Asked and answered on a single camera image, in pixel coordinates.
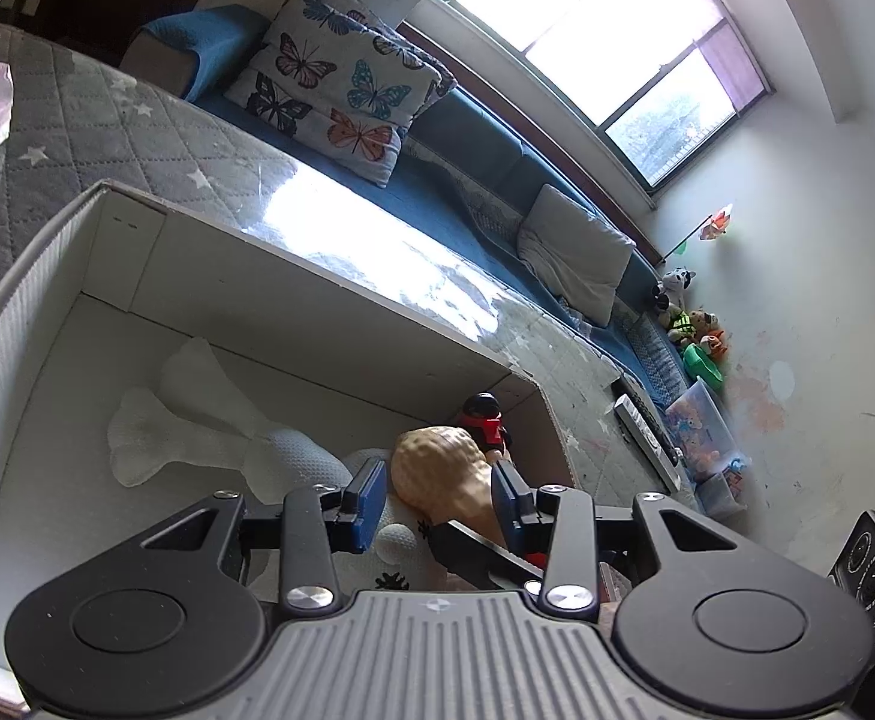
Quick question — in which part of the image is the white plush rabbit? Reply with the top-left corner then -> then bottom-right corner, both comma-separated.
107,338 -> 447,592

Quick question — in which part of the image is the red round rubber toy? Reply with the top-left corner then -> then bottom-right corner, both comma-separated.
522,553 -> 548,571

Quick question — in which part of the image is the girl doll red dress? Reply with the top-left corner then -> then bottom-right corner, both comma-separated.
457,392 -> 512,465

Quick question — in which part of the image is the grey remote control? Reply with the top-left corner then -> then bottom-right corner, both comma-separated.
613,395 -> 684,493

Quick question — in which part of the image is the black remote control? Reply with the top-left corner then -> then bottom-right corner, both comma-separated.
611,374 -> 683,465

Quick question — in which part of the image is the small clear container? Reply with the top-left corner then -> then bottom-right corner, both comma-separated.
696,461 -> 746,520

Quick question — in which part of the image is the clear plastic toy bin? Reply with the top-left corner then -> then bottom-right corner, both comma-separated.
663,379 -> 746,483

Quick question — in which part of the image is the green toy tub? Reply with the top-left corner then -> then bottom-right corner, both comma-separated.
681,343 -> 723,390

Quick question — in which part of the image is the brown plush toy group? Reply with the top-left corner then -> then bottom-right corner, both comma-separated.
666,310 -> 725,356

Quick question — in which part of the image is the black white plush toy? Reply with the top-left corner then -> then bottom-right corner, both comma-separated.
652,268 -> 696,314

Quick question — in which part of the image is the grey plain pillow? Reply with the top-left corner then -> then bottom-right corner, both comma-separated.
517,184 -> 634,327

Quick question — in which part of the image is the grey cardboard box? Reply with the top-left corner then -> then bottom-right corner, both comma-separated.
0,182 -> 576,717

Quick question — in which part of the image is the blue sofa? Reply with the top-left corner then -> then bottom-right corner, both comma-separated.
120,5 -> 689,410

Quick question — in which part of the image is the orange pinwheel flower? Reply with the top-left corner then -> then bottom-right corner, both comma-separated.
666,203 -> 733,259

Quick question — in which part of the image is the butterfly print pillow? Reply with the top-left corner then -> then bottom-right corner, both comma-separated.
224,0 -> 457,187

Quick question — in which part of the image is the grey star quilted tablecloth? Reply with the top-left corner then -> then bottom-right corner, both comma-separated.
0,25 -> 660,505

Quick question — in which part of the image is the window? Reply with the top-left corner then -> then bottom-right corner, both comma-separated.
410,0 -> 769,195

